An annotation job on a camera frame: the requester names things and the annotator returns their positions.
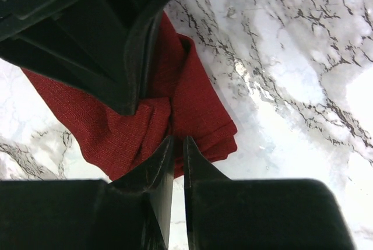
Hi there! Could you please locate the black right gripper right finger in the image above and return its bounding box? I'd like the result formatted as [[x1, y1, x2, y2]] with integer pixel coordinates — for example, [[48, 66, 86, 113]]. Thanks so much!
[[184, 137, 354, 249]]

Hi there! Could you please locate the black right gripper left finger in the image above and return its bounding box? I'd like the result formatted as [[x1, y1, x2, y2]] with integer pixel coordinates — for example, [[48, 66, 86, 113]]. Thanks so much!
[[1, 136, 174, 249]]

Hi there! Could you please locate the dark red cloth napkin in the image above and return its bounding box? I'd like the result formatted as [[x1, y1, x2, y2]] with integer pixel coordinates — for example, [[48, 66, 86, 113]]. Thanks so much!
[[24, 16, 237, 180]]

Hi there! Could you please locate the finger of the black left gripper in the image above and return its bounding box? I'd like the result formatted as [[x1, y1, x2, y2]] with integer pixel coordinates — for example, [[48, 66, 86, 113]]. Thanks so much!
[[1, 0, 170, 115]]

